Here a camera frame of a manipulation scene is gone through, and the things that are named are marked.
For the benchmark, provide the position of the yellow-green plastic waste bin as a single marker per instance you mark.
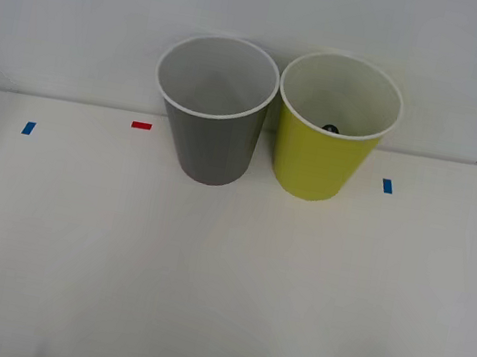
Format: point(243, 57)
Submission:
point(319, 165)

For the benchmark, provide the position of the grey plastic waste bin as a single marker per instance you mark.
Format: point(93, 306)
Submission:
point(216, 147)

